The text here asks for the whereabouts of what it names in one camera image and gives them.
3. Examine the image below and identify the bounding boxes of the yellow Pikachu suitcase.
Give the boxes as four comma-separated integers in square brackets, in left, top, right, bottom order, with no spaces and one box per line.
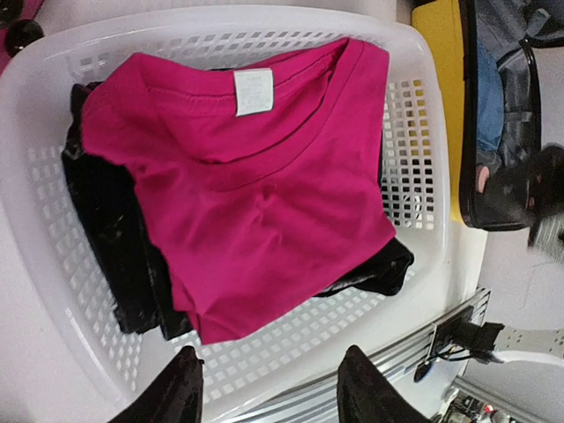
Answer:
[412,1,563,231]

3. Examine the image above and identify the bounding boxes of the round pink powder puff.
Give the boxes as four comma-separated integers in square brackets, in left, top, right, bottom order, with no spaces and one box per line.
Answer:
[475,166,490,193]

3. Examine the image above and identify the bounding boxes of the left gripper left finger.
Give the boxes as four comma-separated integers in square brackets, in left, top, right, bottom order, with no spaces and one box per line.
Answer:
[110,346,204,423]

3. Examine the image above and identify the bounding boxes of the black white patterned pouch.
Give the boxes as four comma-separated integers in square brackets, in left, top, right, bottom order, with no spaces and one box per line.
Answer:
[61,82,415,345]

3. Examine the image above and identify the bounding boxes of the white plastic basket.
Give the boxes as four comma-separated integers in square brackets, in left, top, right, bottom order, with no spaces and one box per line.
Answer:
[1,5,450,422]

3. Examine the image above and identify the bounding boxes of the black pink drawer organizer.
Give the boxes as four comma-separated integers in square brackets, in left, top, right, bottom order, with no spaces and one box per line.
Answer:
[1,0,45,71]

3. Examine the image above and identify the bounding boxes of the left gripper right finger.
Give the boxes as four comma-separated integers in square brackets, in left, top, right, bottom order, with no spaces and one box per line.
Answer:
[337,345,430,423]

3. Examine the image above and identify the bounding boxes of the magenta t-shirt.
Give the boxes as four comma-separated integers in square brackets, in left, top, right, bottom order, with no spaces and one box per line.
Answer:
[81,38,396,345]

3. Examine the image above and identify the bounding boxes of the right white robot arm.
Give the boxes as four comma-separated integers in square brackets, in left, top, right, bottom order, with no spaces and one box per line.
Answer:
[452,145,563,367]

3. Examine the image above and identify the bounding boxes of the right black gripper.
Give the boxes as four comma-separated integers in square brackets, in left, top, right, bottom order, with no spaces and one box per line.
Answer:
[479,145,564,248]

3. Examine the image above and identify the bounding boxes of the blue folded garment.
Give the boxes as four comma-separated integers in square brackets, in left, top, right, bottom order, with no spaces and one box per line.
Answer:
[477,42,504,151]

